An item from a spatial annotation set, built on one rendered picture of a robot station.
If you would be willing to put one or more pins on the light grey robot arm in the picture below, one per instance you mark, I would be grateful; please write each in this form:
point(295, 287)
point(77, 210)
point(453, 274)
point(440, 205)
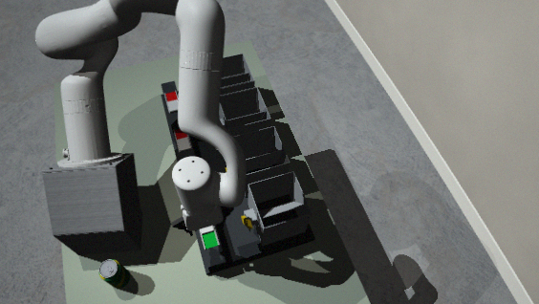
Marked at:
point(202, 28)

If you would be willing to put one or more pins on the dark green drink can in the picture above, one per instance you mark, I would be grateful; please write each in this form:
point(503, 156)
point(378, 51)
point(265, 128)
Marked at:
point(114, 273)

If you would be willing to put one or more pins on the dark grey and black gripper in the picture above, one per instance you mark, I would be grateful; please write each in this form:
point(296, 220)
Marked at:
point(189, 223)

